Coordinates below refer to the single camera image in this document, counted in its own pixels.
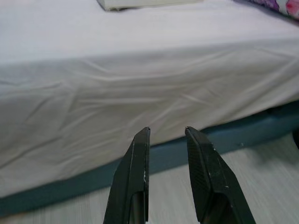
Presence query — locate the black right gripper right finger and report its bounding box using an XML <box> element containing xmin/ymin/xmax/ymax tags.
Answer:
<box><xmin>185</xmin><ymin>126</ymin><xmax>256</xmax><ymax>224</ymax></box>

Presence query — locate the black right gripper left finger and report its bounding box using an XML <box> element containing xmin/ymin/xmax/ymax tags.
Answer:
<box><xmin>106</xmin><ymin>126</ymin><xmax>150</xmax><ymax>224</ymax></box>

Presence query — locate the white paperback book blue lettering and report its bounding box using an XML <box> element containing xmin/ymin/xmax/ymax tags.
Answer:
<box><xmin>97</xmin><ymin>0</ymin><xmax>204</xmax><ymax>12</ymax></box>

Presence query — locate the mattress with cream sheet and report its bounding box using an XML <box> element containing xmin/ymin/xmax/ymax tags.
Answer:
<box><xmin>0</xmin><ymin>0</ymin><xmax>299</xmax><ymax>199</ymax></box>

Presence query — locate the cream cartoon print comforter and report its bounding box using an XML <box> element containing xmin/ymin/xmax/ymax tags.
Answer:
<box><xmin>233</xmin><ymin>0</ymin><xmax>299</xmax><ymax>17</ymax></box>

